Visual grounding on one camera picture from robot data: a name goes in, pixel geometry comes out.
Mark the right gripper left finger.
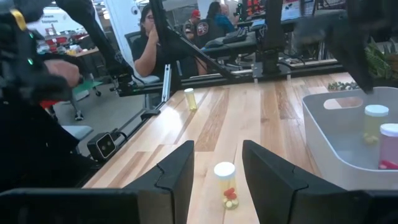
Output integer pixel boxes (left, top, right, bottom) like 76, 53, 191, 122
0, 140, 195, 224

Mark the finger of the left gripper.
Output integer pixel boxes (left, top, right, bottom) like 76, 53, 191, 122
328, 37, 376, 94

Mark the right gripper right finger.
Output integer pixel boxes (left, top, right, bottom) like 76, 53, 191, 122
242, 139, 398, 224

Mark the pill bottle with red pills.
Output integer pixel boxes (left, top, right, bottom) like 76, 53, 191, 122
213, 161, 239, 210

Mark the grey plastic basket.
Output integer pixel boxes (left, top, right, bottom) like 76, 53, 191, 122
302, 86, 398, 191

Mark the yellow pill bottle white cap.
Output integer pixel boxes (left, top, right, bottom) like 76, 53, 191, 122
183, 88, 198, 111
362, 104, 390, 146

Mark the pink pill bottle white cap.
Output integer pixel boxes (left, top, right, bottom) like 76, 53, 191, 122
377, 123, 398, 170

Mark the green plant in black pot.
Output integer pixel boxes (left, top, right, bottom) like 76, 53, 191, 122
364, 36, 398, 82

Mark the green succulent strand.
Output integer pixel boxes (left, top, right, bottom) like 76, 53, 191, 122
326, 81, 361, 92

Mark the pale blue chair seat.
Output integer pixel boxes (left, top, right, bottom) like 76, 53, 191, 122
61, 124, 95, 141

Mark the grey office chair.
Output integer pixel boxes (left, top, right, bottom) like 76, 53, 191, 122
124, 30, 161, 85

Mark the black keyboard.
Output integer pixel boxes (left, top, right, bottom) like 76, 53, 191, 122
221, 28, 249, 45

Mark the person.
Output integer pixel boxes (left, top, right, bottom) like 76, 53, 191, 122
206, 1, 236, 35
130, 4, 208, 78
182, 9, 203, 42
0, 93, 96, 192

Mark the black chair with logo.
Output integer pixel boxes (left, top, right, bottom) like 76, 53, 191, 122
195, 17, 225, 49

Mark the person's hand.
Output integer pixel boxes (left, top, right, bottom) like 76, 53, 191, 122
44, 59, 81, 88

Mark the light wood desk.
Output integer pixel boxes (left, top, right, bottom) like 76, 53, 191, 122
73, 46, 100, 58

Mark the black table-level camera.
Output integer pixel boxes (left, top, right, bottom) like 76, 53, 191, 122
86, 132, 118, 162

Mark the silver aluminium rail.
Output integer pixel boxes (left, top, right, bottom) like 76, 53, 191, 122
161, 63, 172, 103

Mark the black rig frame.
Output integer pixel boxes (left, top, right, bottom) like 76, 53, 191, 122
77, 0, 346, 187

